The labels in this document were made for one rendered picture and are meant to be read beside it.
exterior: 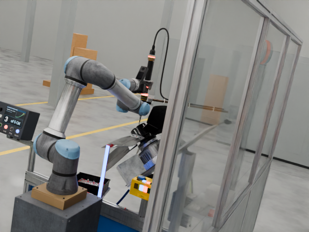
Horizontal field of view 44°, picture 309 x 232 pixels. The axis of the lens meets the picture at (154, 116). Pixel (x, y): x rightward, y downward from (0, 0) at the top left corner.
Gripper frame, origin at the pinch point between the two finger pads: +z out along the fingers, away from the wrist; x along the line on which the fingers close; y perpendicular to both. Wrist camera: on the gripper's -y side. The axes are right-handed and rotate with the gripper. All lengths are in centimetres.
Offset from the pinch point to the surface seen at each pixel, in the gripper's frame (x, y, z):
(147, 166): 13, 53, -7
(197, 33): 74, -30, -133
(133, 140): 2.5, 37.8, -12.9
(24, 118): -59, 36, -44
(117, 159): -11, 56, -4
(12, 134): -64, 47, -47
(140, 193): 28, 55, -44
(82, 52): -513, 46, 630
